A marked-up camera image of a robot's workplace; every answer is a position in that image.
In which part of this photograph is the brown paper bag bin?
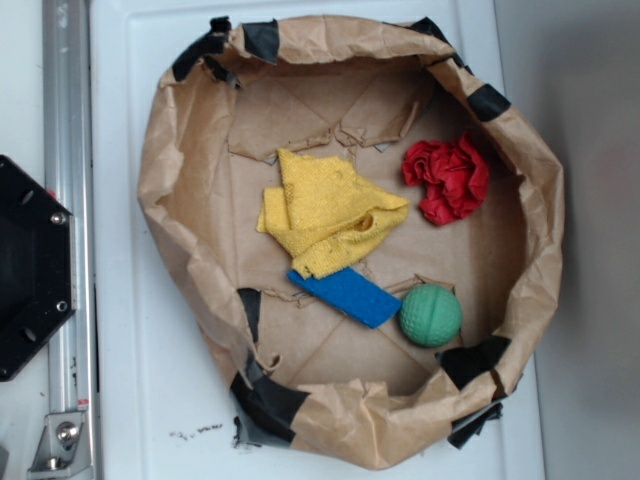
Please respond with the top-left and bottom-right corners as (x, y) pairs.
(138, 15), (565, 470)

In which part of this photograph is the aluminium extrusion rail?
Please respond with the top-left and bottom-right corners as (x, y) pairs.
(42, 1), (102, 479)

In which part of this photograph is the metal corner bracket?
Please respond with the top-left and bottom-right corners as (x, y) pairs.
(27, 412), (94, 479)

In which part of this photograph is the blue rectangular sponge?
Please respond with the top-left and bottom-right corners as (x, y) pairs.
(287, 268), (402, 329)

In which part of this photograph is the red crumpled paper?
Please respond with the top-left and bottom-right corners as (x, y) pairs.
(401, 131), (490, 226)

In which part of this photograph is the yellow cloth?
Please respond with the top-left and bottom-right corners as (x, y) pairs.
(256, 148), (409, 279)

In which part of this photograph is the green dimpled ball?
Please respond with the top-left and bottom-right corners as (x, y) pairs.
(399, 284), (463, 348)

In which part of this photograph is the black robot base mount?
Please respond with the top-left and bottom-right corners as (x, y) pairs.
(0, 155), (75, 382)

